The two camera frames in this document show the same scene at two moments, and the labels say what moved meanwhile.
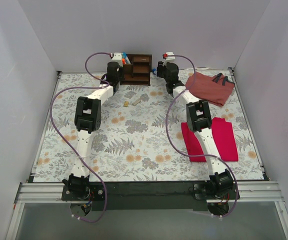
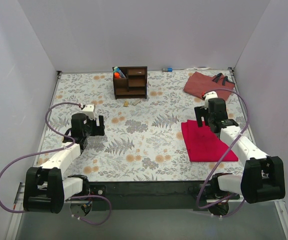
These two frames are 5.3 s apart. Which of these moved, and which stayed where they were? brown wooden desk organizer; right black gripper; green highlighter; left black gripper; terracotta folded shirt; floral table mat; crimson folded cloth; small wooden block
Moved: brown wooden desk organizer; green highlighter; right black gripper; left black gripper
Stayed: crimson folded cloth; small wooden block; floral table mat; terracotta folded shirt
